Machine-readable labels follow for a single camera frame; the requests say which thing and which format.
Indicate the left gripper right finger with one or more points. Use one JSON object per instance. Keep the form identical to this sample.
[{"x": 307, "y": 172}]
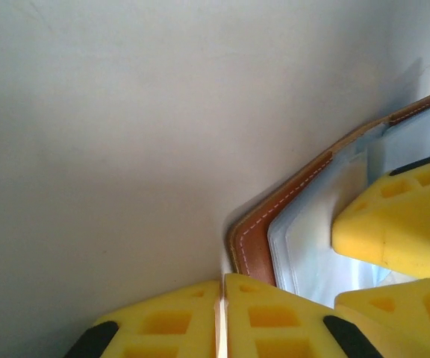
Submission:
[{"x": 274, "y": 324}]

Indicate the brown leather card holder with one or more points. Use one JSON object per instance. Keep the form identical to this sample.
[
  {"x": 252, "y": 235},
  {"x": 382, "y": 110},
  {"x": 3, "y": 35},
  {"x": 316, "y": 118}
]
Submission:
[{"x": 260, "y": 231}]

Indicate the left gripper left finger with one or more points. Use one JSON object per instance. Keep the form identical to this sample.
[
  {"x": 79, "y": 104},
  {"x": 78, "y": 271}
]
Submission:
[{"x": 162, "y": 328}]

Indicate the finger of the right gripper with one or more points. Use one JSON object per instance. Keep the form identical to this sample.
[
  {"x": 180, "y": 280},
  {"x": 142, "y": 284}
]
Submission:
[
  {"x": 405, "y": 223},
  {"x": 424, "y": 320}
]

